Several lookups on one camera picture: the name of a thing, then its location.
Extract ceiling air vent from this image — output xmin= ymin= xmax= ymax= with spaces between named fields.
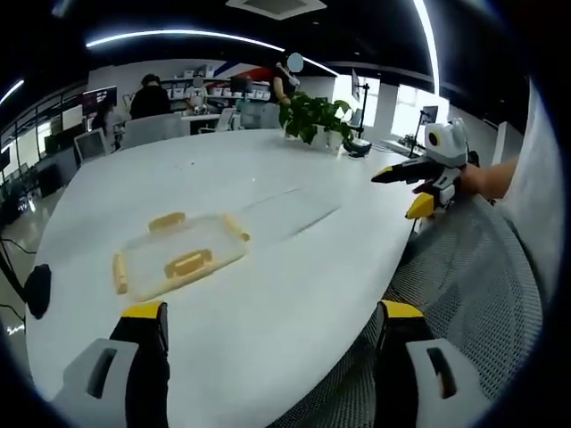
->
xmin=224 ymin=0 xmax=314 ymax=21

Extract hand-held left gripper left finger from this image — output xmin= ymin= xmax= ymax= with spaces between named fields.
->
xmin=43 ymin=300 xmax=172 ymax=428

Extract green potted plant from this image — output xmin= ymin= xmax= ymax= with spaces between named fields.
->
xmin=277 ymin=91 xmax=356 ymax=146

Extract black tripod stand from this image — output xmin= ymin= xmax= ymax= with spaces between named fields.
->
xmin=355 ymin=81 xmax=372 ymax=140

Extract clear plastic lid yellow buckles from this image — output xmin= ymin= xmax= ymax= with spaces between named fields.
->
xmin=111 ymin=210 xmax=252 ymax=302

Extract shelf with white boxes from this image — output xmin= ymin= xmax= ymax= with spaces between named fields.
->
xmin=159 ymin=65 xmax=278 ymax=103

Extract long ceiling light strip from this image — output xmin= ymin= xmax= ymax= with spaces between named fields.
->
xmin=84 ymin=29 xmax=336 ymax=76
xmin=0 ymin=78 xmax=26 ymax=106
xmin=411 ymin=0 xmax=443 ymax=95

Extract dark wall screen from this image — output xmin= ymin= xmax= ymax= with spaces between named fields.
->
xmin=81 ymin=86 xmax=119 ymax=111

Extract small grey desktop device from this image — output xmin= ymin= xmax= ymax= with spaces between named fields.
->
xmin=344 ymin=137 xmax=374 ymax=161

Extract black cable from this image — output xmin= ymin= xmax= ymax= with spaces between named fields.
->
xmin=0 ymin=235 xmax=29 ymax=322

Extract black chair armrest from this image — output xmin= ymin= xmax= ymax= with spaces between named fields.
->
xmin=23 ymin=263 xmax=54 ymax=321

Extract person's light grey shirt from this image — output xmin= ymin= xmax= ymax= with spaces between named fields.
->
xmin=502 ymin=78 xmax=566 ymax=313

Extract black stand with monitor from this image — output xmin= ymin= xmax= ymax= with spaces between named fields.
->
xmin=408 ymin=105 xmax=442 ymax=158

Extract grey mesh office chair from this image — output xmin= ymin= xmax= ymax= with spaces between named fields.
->
xmin=266 ymin=195 xmax=550 ymax=428

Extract person's right hand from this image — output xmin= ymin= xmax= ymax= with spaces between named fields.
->
xmin=458 ymin=163 xmax=486 ymax=198

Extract white plant pot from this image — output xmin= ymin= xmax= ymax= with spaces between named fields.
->
xmin=310 ymin=124 xmax=345 ymax=155

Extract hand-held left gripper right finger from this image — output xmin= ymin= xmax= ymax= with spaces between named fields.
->
xmin=373 ymin=299 xmax=494 ymax=428

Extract white office chair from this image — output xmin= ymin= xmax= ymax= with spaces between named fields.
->
xmin=72 ymin=128 xmax=112 ymax=165
xmin=119 ymin=111 xmax=189 ymax=151
xmin=197 ymin=106 xmax=238 ymax=135

